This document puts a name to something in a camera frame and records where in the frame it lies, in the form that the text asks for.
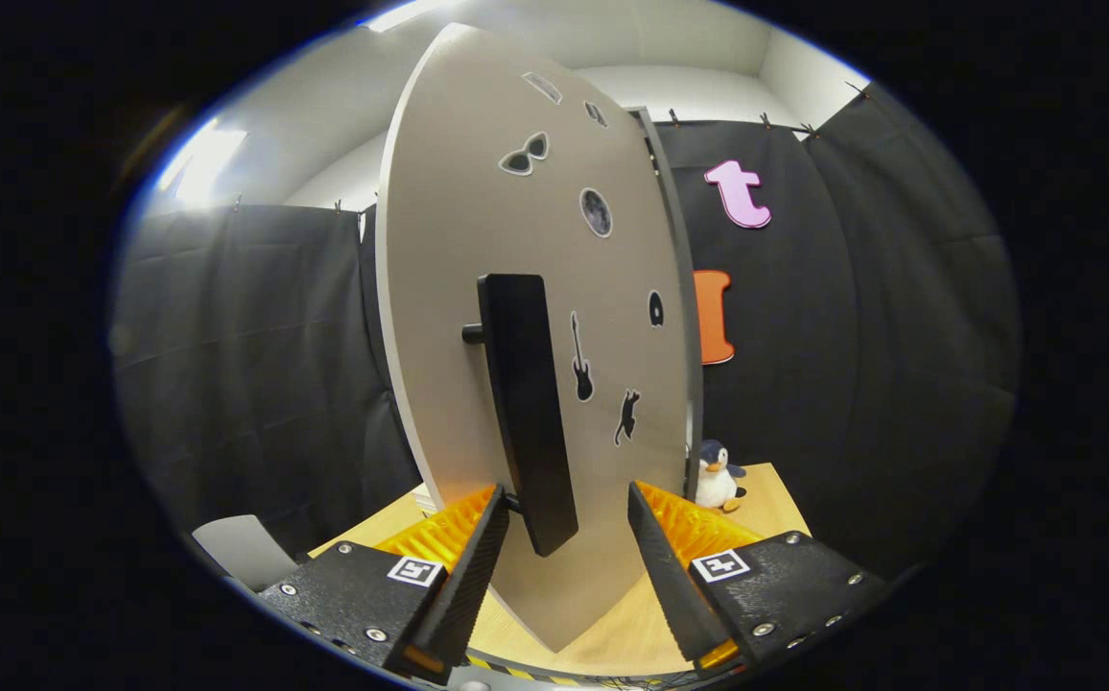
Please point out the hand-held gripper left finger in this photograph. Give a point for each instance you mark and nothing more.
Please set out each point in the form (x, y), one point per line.
(363, 600)

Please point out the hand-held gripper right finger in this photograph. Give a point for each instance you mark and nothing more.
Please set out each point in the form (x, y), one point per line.
(785, 585)

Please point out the grey shoe cabinet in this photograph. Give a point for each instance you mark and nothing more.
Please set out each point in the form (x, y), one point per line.
(668, 192)

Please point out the penguin plush toy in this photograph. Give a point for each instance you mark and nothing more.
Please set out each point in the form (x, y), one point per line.
(713, 485)

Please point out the black backdrop cloth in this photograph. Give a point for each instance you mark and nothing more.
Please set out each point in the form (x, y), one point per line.
(900, 336)

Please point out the long ceiling light strip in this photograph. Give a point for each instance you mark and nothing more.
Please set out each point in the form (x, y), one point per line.
(204, 163)

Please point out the ceiling light panel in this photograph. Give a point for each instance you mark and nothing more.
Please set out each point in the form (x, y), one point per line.
(401, 13)

